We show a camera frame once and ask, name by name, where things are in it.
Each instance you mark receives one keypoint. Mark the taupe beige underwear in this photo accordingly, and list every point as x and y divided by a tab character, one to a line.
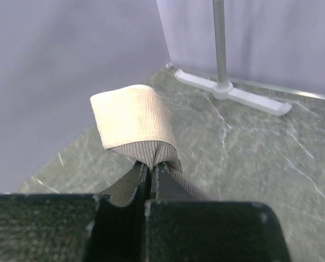
134	122

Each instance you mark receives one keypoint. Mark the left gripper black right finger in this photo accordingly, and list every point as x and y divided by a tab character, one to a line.
179	227

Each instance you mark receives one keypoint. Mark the grey white garment rack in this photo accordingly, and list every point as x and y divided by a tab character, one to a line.
222	88

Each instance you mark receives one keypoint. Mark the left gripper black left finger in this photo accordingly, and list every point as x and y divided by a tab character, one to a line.
74	227

